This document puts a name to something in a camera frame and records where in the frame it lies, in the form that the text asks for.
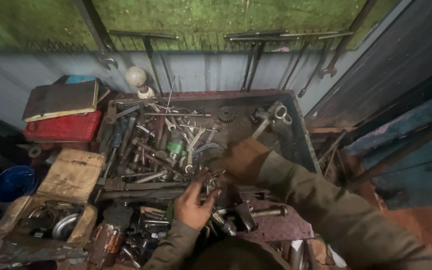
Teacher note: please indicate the blue plastic bowl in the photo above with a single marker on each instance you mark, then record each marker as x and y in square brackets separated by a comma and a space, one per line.
[13, 183]

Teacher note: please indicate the small toothed sprocket gear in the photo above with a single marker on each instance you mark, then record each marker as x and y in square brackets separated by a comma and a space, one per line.
[226, 114]

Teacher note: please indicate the large steel bolt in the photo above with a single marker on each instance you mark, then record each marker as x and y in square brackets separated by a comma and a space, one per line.
[268, 212]

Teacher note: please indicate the red plastic case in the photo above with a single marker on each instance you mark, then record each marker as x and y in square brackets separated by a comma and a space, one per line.
[64, 126]

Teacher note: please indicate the heap of wrenches and tools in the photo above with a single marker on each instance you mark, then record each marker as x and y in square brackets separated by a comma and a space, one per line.
[152, 150]

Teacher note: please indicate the blue book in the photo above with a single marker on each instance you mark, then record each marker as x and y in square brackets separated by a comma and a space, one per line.
[79, 78]

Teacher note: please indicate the flat metal washer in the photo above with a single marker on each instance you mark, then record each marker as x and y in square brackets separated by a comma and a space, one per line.
[35, 152]

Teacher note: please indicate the person's right hand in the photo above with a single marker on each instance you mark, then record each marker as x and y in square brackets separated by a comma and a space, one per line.
[244, 159]

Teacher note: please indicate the large open-end wall wrench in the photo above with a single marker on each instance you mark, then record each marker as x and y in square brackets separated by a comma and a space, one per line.
[98, 33]

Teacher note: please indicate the shiny metal bowl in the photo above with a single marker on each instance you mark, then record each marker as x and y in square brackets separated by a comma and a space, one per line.
[65, 227]

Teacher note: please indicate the white round light bulb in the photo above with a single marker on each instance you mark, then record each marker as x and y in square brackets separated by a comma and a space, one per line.
[138, 79]

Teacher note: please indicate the person's left hand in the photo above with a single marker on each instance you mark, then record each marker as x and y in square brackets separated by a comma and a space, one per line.
[190, 210]

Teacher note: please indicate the person's right fingers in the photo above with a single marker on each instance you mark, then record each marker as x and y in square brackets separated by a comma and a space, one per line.
[221, 170]

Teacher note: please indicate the blue painted wooden bench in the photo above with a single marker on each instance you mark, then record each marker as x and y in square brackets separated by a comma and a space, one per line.
[407, 157]

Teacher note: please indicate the worn brown notebook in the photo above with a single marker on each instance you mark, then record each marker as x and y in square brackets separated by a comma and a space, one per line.
[62, 99]

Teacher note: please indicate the long open-end spanner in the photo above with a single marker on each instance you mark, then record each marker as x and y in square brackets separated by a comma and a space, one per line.
[345, 41]

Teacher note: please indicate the green-capped small can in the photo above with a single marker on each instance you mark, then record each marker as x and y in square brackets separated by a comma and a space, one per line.
[176, 148]

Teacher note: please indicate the worn cardboard box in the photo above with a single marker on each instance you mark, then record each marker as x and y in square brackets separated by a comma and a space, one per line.
[71, 176]

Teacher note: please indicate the copper-wound motor armature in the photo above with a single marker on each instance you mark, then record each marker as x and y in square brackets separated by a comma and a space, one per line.
[107, 240]

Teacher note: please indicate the red checker-plate metal tool tray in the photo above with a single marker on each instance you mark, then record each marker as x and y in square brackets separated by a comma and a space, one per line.
[294, 142]

